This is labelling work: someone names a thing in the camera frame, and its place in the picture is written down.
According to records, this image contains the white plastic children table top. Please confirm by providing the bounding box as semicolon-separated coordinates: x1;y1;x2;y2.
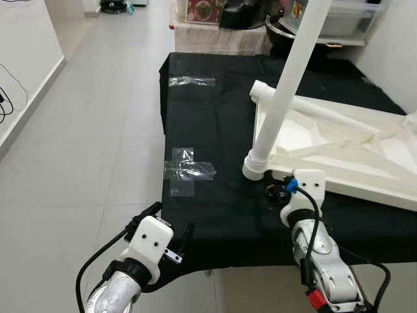
244;80;417;213

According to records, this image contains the white plastic table leg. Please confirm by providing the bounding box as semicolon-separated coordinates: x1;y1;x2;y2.
399;108;417;131
242;0;334;182
251;80;375;131

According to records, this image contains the cross-shaped clear tape patch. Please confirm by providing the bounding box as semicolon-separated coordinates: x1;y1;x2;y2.
164;147;217;198

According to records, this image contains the black tablecloth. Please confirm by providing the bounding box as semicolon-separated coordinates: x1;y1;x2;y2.
140;52;417;293

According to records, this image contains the clear tape strip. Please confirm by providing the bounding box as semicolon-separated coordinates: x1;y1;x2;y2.
168;75;216;87

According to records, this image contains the beige cloth covered bench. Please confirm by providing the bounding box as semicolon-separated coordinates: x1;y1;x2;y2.
171;20;274;56

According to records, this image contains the black bag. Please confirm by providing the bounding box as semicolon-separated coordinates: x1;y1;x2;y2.
220;0;287;30

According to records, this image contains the clear plastic storage box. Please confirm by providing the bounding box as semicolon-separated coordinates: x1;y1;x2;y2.
287;0;385;45

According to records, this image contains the red printed box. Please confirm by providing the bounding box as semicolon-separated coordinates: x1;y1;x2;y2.
186;0;225;25

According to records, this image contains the black round floor device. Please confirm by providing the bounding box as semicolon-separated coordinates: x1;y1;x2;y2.
101;0;128;14

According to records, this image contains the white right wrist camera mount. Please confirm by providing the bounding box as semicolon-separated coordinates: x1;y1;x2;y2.
280;170;326;228

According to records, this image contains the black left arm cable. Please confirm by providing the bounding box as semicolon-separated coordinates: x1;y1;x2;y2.
75;222;141;307

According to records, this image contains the black looped wall cable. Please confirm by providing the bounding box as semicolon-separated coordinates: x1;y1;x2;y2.
0;62;30;125

